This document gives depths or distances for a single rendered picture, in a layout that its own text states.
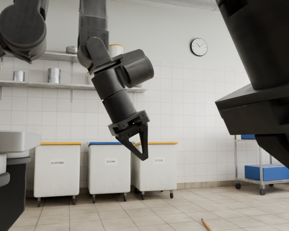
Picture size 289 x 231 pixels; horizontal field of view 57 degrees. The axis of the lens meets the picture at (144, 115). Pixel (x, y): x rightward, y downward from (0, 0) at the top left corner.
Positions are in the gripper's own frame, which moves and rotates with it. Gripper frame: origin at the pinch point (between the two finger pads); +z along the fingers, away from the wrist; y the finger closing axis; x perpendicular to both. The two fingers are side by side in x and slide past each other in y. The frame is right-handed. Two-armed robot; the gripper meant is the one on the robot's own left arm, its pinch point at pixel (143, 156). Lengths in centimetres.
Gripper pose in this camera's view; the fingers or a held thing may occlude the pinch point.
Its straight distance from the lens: 58.2
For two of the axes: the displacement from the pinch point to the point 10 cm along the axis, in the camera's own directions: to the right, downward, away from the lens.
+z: 4.3, 9.0, 0.8
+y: -3.2, 0.7, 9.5
